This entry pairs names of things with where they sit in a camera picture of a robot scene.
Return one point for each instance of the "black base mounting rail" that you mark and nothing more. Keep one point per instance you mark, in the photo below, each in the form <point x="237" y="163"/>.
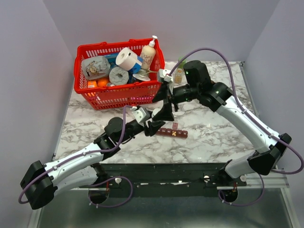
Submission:
<point x="148" y="180"/>

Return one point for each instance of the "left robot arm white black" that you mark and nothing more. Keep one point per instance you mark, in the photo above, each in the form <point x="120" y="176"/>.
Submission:
<point x="42" y="182"/>

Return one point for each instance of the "orange small carton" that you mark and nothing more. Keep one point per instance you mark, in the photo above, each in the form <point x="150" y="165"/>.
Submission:
<point x="92" y="84"/>

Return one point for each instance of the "orange fruit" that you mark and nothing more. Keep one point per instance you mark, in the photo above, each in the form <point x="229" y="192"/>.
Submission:
<point x="102" y="82"/>

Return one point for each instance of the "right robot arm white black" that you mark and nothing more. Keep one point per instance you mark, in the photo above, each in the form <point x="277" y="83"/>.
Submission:
<point x="269" y="145"/>

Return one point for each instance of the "white pill bottle blue label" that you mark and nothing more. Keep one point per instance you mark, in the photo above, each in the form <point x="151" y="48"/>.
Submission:
<point x="154" y="118"/>

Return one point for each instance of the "wrapped grey tissue pack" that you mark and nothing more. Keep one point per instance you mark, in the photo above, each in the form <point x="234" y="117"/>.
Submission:
<point x="95" y="67"/>

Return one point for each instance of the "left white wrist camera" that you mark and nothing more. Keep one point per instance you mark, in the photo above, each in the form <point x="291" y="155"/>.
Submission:
<point x="141" y="114"/>

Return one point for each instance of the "dark red weekly pill organizer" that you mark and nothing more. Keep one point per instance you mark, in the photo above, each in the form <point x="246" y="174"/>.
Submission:
<point x="173" y="132"/>

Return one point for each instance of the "blue package in basket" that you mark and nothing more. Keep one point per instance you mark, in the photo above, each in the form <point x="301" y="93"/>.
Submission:
<point x="111" y="59"/>

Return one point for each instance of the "white toilet paper roll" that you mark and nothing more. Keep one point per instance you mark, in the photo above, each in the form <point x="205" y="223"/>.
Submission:
<point x="126" y="59"/>

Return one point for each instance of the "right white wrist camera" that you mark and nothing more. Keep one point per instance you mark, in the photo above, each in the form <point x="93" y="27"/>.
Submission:
<point x="164" y="77"/>

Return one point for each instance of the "red plastic shopping basket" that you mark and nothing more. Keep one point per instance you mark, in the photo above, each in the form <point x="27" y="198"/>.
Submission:
<point x="106" y="97"/>

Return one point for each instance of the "white lidded yogurt cup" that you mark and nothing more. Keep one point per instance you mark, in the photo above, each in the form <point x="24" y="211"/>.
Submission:
<point x="143" y="75"/>

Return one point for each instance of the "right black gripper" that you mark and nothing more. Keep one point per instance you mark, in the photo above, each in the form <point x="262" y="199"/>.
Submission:
<point x="165" y="114"/>

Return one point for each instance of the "green lidded spice jar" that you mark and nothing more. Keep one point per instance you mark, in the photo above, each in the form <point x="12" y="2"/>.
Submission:
<point x="179" y="73"/>

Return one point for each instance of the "white pill bottle cap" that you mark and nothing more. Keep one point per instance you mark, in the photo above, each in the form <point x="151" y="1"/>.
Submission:
<point x="155" y="111"/>

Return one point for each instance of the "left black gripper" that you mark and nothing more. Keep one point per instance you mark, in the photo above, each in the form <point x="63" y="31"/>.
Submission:
<point x="153" y="128"/>

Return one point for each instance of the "grey wrapped paper roll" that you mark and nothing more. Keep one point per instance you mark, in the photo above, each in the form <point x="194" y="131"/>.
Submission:
<point x="118" y="76"/>

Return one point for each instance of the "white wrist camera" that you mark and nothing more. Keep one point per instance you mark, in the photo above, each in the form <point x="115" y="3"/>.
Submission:
<point x="164" y="77"/>
<point x="141" y="114"/>

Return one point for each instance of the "cream pump lotion bottle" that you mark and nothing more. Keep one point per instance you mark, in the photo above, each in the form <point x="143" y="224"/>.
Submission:
<point x="148" y="53"/>

